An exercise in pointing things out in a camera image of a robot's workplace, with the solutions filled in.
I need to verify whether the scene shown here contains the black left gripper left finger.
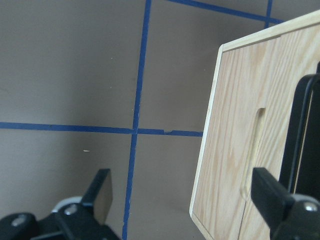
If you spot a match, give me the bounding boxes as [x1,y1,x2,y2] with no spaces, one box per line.
[80,168,113,225]

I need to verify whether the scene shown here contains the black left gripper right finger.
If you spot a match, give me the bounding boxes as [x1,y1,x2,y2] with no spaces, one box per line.
[251,167,295,229]

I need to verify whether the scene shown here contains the wooden drawer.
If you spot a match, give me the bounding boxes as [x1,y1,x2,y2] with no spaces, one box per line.
[190,23,320,240]

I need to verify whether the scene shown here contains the light wooden drawer cabinet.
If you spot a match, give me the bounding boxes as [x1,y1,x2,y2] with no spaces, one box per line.
[189,9,320,240]

